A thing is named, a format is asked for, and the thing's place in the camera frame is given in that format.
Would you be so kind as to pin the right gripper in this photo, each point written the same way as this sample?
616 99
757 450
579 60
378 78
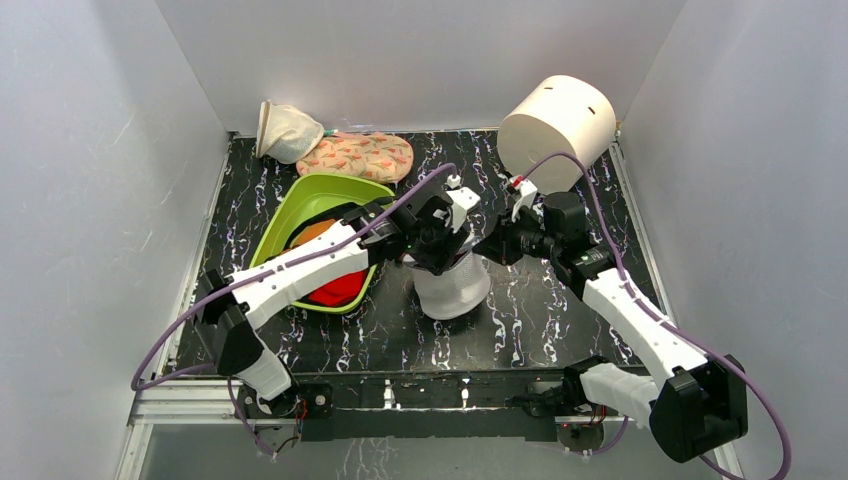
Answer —
497 241

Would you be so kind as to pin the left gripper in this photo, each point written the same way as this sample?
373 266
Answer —
451 244

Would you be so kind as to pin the white mesh laundry bag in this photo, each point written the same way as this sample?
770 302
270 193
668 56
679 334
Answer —
463 286

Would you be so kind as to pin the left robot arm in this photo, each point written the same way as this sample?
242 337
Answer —
233 308

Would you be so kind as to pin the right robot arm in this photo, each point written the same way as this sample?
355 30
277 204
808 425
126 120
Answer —
629 311

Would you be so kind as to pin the floral pink laundry bag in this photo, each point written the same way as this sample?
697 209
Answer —
377 157

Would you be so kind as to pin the black bra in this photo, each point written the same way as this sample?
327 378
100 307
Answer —
344 213

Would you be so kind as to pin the red bra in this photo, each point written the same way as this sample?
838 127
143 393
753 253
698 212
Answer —
340 291

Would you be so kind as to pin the orange bra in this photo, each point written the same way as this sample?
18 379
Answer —
306 233

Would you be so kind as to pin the beige mesh laundry bag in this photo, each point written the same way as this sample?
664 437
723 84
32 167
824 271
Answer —
285 133

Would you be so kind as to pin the green plastic basin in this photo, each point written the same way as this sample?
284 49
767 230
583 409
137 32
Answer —
309 195

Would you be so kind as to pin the large white cylinder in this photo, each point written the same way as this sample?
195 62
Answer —
562 113

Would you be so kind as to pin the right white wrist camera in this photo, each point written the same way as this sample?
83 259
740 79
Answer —
522 193

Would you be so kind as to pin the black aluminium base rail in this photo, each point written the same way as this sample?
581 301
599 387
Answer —
526 403

